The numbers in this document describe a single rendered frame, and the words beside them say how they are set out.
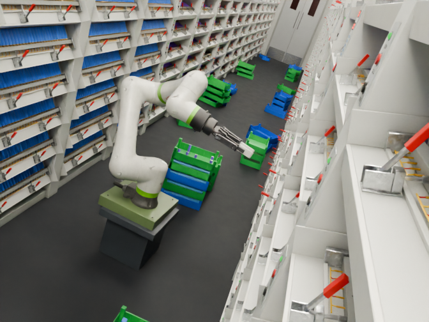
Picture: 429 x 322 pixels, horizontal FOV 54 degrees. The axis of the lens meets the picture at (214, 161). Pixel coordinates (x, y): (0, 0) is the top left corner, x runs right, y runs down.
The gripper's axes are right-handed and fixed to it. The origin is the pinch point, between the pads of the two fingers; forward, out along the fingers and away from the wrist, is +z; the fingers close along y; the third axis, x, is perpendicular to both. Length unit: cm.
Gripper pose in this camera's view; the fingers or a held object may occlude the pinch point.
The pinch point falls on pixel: (245, 149)
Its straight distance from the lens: 181.4
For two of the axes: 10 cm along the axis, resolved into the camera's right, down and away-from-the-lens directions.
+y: -2.4, 3.3, -9.1
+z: 8.3, 5.5, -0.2
